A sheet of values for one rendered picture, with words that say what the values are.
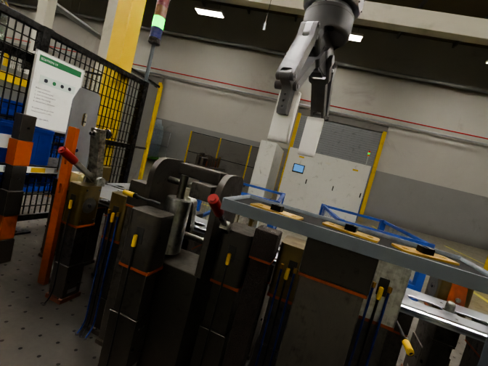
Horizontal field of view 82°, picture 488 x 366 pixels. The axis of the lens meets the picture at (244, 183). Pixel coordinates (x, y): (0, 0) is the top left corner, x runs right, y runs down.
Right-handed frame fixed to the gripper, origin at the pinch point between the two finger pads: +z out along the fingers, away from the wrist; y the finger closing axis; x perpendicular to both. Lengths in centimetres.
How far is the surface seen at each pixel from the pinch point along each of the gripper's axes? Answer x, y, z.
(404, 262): -18.7, -1.8, 12.0
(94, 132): 60, 6, 7
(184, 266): 20.6, 7.4, 30.9
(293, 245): 0.1, 15.1, 19.4
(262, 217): -0.2, -5.4, 12.0
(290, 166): 279, 764, -18
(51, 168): 96, 14, 25
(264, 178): 341, 738, 37
